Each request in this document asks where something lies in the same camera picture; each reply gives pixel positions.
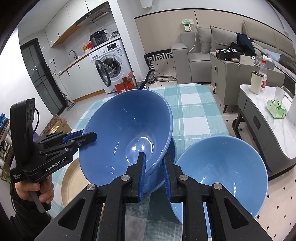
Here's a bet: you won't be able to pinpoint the beige plate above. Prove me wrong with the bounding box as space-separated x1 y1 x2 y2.
61 158 89 207

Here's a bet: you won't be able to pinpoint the light blue bowl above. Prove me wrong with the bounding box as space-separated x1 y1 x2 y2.
169 135 269 239

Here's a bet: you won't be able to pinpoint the dark blue large bowl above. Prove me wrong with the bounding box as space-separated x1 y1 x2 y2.
79 89 173 186

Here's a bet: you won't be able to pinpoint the white kitchen base cabinets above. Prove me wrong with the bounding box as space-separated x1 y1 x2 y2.
60 56 105 101

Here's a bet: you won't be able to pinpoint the kitchen faucet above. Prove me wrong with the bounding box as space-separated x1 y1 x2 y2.
69 50 78 60

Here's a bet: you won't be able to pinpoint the person's left hand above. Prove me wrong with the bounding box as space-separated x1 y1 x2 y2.
15 175 54 204

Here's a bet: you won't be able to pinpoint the brown cardboard box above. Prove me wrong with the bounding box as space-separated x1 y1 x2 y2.
40 114 72 136

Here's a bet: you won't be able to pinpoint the wooden shoe rack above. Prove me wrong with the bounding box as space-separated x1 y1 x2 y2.
0 113 14 183

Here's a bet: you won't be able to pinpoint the black glass door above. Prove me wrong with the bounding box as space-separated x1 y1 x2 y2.
21 38 66 115

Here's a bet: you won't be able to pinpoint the red cardboard box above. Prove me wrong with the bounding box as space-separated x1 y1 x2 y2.
115 71 135 93

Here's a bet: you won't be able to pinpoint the white washing machine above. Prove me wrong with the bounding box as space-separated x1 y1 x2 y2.
89 38 132 94

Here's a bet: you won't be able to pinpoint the black rice cooker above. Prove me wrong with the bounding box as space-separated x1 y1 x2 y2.
89 30 107 47

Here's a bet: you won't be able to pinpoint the teal checked tablecloth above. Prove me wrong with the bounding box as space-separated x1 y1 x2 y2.
49 82 230 241

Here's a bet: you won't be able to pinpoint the white marble coffee table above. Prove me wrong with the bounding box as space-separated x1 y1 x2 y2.
232 84 295 180

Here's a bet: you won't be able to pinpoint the patterned floor rug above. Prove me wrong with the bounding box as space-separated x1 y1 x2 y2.
140 49 177 89

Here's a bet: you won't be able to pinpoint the green tissue pack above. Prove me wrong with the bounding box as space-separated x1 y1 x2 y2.
266 100 287 119

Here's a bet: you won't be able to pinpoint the white upper cabinets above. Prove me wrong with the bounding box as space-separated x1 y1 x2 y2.
44 0 110 48

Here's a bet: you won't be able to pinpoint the range hood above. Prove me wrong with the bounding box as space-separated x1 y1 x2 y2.
76 1 111 26

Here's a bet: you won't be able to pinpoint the grey side cabinet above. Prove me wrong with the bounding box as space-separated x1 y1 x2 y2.
210 52 286 114

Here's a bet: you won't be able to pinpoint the cream tumbler cup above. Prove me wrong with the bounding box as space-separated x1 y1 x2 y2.
250 71 263 94

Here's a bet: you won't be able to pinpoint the grey sofa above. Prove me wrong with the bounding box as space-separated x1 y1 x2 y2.
171 20 295 84

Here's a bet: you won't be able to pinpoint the clear plastic bottle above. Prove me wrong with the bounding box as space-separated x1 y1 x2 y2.
259 60 268 92

